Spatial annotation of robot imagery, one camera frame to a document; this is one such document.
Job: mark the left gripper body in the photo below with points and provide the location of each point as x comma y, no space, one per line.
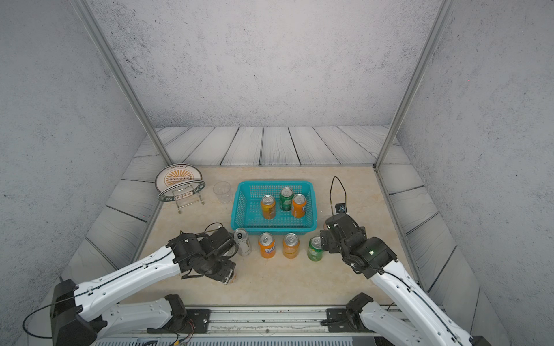
219,269

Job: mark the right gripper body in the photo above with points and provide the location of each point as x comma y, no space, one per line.
327,236

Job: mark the white Monster can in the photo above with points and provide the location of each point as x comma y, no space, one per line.
242,239

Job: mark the orange fanta can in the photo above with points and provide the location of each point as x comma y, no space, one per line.
299,204
267,244

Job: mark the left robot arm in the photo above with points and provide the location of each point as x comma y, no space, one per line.
81,314

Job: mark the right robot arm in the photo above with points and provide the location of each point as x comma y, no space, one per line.
373,259

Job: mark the decorated plate on stand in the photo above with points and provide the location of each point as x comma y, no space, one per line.
174,174

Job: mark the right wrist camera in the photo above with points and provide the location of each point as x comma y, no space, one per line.
340,219

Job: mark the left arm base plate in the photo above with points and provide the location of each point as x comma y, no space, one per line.
195,321

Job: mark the wire plate stand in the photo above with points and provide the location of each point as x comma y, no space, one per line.
183,194

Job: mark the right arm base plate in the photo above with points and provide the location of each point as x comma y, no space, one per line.
341,320

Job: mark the aluminium mounting rail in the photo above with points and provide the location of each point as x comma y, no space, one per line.
264,322

